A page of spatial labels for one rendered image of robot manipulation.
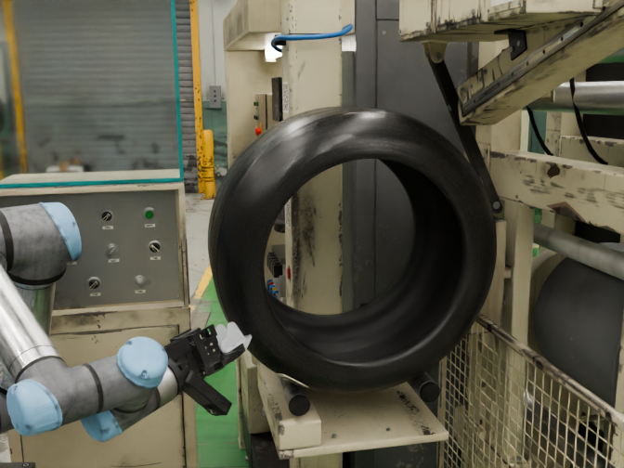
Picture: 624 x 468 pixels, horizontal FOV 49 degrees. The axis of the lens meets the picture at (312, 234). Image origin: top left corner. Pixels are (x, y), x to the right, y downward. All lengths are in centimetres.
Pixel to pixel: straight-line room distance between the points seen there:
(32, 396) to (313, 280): 90
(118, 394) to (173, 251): 108
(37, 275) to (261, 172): 45
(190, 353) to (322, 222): 59
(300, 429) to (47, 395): 60
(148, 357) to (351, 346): 72
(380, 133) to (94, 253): 107
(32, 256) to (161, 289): 85
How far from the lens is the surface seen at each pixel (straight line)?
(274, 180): 127
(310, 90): 165
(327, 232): 170
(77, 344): 212
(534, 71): 138
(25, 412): 100
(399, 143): 132
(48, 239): 131
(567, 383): 135
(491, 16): 125
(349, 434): 152
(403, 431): 154
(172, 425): 221
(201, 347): 123
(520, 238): 183
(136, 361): 104
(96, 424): 114
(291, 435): 144
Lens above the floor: 152
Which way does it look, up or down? 12 degrees down
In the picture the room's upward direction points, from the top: 1 degrees counter-clockwise
